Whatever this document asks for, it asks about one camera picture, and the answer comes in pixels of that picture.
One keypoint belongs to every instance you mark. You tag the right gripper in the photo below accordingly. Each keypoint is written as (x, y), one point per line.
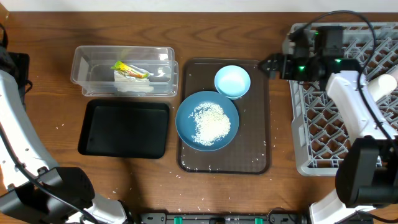
(285, 60)

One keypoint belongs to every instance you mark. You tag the light blue bowl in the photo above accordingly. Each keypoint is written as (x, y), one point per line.
(232, 81)

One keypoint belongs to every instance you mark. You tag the white cup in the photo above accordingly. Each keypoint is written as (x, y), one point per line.
(381, 86)

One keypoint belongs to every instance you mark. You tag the large dark blue plate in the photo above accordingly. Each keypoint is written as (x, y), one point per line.
(186, 127)

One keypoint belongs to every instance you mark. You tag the green yellow snack wrapper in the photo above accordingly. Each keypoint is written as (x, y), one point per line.
(128, 70)

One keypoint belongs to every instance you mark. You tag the white tissue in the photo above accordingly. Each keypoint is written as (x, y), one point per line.
(126, 84)

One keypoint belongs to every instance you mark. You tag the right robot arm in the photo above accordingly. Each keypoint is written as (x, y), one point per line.
(367, 177)

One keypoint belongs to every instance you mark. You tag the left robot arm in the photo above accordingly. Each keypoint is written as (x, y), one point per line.
(38, 189)

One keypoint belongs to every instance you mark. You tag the grey dishwasher rack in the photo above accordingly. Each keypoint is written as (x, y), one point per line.
(320, 137)

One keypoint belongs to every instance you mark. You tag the dark brown serving tray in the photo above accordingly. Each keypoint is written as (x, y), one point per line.
(249, 151)

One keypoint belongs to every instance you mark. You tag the pile of white rice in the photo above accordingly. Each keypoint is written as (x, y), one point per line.
(211, 123)

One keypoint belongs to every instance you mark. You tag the black plastic tray bin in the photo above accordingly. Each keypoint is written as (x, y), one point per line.
(115, 128)

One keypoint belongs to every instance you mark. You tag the clear plastic bin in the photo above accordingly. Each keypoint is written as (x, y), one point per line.
(91, 69)

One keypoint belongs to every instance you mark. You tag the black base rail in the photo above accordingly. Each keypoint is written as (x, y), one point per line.
(274, 217)

